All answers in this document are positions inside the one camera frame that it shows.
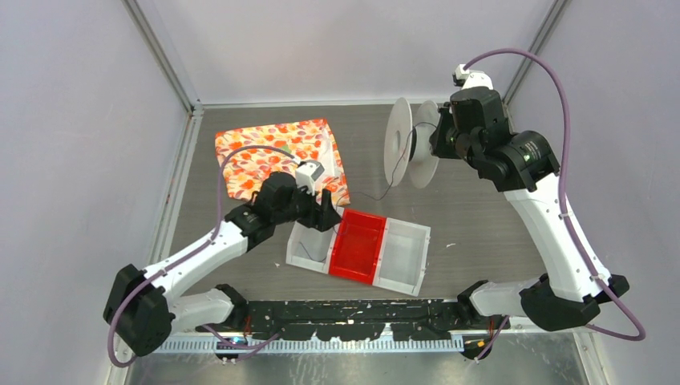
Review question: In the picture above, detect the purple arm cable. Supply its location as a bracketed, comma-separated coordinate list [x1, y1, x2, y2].
[462, 48, 647, 342]
[107, 144, 298, 369]

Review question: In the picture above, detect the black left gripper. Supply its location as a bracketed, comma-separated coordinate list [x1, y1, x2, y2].
[273, 179, 340, 231]

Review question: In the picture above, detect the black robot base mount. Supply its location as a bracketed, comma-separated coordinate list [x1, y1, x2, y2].
[210, 299, 504, 342]

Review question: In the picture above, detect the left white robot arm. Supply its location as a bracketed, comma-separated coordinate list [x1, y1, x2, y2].
[103, 172, 342, 357]

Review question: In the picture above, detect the left white plastic bin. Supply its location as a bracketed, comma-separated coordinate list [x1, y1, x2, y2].
[285, 222, 339, 274]

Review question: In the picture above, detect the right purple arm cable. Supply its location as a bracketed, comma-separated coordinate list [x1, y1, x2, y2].
[462, 48, 647, 342]

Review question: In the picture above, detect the white plastic bin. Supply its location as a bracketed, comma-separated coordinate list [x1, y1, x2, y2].
[285, 222, 339, 274]
[372, 218, 431, 297]

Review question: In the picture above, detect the white perforated cable spool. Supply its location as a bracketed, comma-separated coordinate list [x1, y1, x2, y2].
[383, 98, 439, 188]

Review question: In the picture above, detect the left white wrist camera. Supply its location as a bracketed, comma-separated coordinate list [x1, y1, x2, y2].
[294, 160, 325, 194]

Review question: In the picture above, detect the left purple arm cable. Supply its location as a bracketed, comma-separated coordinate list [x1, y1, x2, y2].
[107, 144, 298, 369]

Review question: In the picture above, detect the right white plastic bin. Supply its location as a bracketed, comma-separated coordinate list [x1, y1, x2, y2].
[372, 218, 431, 297]

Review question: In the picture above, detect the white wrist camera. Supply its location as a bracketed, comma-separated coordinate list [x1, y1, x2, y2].
[452, 64, 494, 90]
[294, 160, 325, 194]

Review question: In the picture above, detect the floral orange cloth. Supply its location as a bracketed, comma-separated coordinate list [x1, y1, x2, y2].
[214, 118, 350, 206]

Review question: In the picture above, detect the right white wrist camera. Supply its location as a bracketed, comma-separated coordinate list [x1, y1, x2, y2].
[452, 64, 494, 90]

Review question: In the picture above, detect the slotted white cable duct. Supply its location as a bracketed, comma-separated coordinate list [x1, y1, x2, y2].
[155, 335, 464, 355]

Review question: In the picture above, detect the red plastic bin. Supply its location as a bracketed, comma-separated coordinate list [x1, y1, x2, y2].
[328, 209, 387, 285]

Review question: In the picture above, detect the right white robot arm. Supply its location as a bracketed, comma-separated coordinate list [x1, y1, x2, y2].
[431, 86, 629, 331]

